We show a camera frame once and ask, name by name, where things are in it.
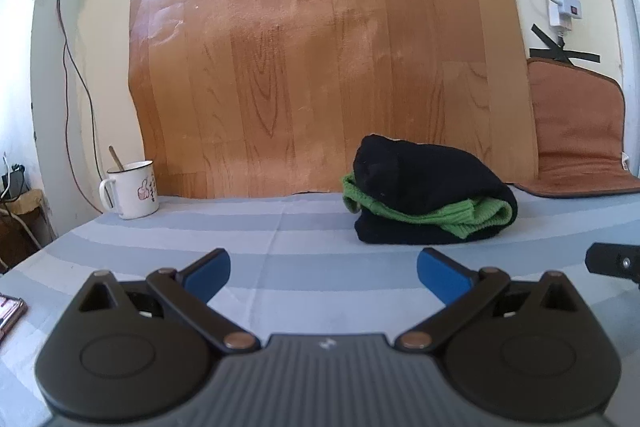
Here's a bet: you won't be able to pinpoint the white window frame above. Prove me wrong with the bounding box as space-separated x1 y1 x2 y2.
597 0 640 180

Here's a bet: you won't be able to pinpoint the dark wall cable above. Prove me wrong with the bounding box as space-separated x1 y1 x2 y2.
54 0 103 214

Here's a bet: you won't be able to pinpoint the black green white knit sweater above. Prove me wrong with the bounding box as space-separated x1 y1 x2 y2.
341 134 518 246

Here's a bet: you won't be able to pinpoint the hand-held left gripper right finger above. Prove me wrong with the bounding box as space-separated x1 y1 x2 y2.
394 247 585 354

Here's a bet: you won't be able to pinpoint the white enamel mug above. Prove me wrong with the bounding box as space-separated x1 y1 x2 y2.
98 161 161 221

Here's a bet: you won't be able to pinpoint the small flat patterned object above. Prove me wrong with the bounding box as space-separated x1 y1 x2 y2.
0 293 27 341

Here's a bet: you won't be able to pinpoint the crossed black tape strips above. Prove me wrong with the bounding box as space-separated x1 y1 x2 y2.
529 24 602 64

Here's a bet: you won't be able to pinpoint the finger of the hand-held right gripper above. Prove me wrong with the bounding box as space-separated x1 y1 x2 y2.
585 242 640 289

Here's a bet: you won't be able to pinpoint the brown seat cushion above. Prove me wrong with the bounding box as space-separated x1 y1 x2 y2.
514 57 640 198

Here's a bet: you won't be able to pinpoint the striped grey bed sheet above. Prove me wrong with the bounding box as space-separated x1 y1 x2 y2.
0 184 640 427

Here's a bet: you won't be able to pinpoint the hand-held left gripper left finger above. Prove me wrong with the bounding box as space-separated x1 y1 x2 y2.
72 247 262 355

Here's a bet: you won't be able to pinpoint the wood-pattern vinyl sheet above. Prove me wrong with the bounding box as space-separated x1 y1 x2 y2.
127 0 541 201

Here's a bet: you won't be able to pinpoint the brown box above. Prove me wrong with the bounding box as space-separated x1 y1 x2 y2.
0 188 57 274

